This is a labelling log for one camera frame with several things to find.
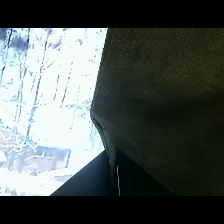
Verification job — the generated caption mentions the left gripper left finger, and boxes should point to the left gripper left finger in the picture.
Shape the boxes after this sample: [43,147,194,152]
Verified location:
[51,149,120,196]

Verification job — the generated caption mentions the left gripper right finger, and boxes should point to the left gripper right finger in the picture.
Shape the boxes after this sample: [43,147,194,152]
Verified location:
[116,150,174,196]

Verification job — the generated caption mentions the dark green corduroy pants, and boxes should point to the dark green corduroy pants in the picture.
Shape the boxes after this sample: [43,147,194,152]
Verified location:
[89,28,224,196]

